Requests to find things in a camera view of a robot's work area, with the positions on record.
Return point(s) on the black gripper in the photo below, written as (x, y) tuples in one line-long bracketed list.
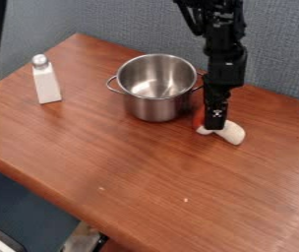
[(226, 74)]

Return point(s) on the red and white toy mushroom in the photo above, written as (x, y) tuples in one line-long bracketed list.
[(233, 133)]

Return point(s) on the metal pot with handles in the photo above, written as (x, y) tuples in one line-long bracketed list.
[(157, 83)]

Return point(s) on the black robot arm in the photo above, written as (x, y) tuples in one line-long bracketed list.
[(218, 21)]

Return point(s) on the white salt shaker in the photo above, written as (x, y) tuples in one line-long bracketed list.
[(46, 80)]

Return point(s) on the metal table leg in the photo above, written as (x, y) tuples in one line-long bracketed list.
[(86, 239)]

